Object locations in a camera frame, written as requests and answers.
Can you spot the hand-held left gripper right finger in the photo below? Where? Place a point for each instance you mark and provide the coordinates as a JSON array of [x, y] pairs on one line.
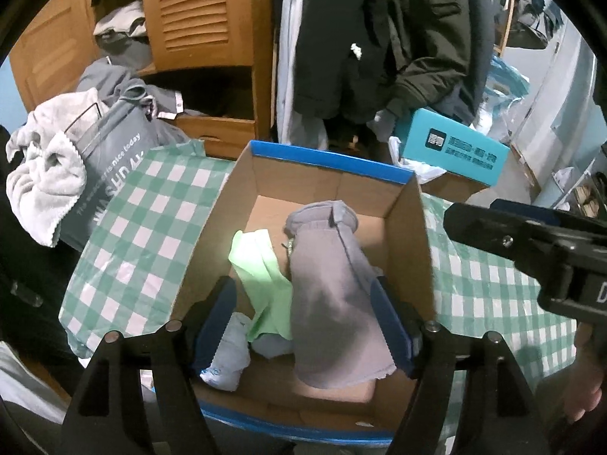
[[389, 322]]

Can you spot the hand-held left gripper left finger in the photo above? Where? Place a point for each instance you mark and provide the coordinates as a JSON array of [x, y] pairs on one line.
[[216, 322]]

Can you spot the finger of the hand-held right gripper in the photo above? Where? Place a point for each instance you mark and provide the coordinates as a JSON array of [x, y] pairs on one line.
[[488, 232], [559, 220]]

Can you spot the white sock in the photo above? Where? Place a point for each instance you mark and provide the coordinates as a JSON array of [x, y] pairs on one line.
[[227, 360]]

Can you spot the light green cloth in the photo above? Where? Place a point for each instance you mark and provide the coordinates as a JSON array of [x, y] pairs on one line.
[[265, 294]]

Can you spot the grey cloth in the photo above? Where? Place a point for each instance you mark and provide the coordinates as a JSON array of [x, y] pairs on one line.
[[332, 294]]

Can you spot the cardboard box with blue rim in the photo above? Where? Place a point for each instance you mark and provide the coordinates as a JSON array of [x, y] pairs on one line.
[[403, 227]]

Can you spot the person's right hand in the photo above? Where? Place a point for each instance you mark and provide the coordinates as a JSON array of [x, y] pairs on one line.
[[585, 388]]

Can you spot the metal shoe rack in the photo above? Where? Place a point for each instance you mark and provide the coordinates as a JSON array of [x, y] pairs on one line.
[[583, 199]]

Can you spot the pale blue cloth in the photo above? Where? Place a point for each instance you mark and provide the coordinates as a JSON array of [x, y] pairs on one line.
[[270, 347]]

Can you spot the white plastic bag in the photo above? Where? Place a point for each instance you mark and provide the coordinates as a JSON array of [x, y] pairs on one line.
[[422, 170]]

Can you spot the teal box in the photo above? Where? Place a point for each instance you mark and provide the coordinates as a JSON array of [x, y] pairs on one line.
[[455, 147]]

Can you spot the green checkered tablecloth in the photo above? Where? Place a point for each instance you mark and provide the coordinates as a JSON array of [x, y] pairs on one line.
[[142, 227]]

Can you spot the light blue plastic bags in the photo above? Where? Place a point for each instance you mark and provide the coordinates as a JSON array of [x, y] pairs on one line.
[[502, 90]]

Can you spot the grey laundry bag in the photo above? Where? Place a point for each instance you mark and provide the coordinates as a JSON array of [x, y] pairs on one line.
[[109, 166]]

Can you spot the black garment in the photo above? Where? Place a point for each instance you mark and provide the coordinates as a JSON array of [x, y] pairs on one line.
[[28, 270]]

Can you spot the dark olive jacket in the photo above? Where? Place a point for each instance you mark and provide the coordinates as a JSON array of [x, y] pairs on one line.
[[436, 33]]

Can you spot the wooden rack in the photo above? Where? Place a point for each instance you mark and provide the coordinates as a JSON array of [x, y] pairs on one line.
[[505, 9]]

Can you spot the white towel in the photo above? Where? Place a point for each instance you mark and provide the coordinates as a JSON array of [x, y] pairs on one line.
[[47, 180]]

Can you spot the white hanging garment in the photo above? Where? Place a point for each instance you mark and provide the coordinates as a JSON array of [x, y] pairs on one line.
[[287, 80]]

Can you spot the grey hoodie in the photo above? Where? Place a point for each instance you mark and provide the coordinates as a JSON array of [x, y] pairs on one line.
[[109, 80]]

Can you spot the folded grey clothes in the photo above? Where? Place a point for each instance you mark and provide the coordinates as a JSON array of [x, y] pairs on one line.
[[123, 42]]

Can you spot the wooden louvered cabinet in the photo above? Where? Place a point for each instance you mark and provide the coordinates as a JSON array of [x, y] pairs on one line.
[[199, 14]]

